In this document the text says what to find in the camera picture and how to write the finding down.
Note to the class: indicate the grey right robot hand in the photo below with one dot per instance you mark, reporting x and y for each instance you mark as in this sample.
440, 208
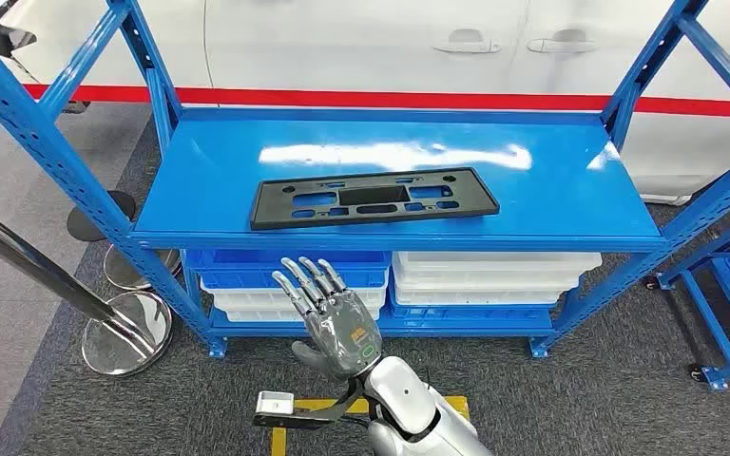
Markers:
340, 333

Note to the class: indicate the black plastic frame part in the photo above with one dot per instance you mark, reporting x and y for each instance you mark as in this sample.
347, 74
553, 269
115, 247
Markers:
270, 214

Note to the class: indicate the blue metal shelf rack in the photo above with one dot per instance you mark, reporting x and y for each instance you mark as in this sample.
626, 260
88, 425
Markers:
214, 189

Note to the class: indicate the white plastic crate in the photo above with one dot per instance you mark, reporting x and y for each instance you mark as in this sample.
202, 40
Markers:
497, 261
484, 283
466, 297
239, 299
258, 315

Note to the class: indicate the white car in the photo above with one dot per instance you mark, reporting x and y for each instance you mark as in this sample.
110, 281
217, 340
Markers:
340, 44

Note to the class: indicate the blue wheeled rack cart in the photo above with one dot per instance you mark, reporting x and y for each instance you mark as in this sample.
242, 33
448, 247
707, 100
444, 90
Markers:
714, 327

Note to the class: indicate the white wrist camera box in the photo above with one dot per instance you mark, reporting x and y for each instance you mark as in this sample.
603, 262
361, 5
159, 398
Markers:
274, 403

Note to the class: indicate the chrome stanchion post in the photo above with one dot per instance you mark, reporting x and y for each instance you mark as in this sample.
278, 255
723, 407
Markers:
126, 333
126, 270

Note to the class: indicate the black stanchion post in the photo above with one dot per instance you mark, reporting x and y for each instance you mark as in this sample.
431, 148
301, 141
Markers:
88, 226

